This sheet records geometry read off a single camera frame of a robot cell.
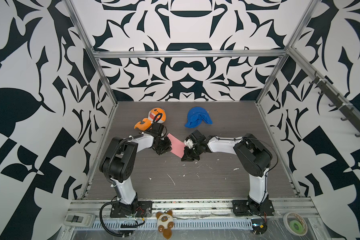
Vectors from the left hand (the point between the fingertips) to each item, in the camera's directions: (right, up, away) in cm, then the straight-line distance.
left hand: (172, 145), depth 94 cm
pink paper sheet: (+3, -1, +2) cm, 4 cm away
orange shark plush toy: (-9, +19, -12) cm, 23 cm away
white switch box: (-42, -30, -24) cm, 57 cm away
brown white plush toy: (-2, -30, -26) cm, 39 cm away
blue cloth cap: (+15, +19, +10) cm, 26 cm away
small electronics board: (+42, -34, -23) cm, 58 cm away
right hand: (+6, -7, -5) cm, 10 cm away
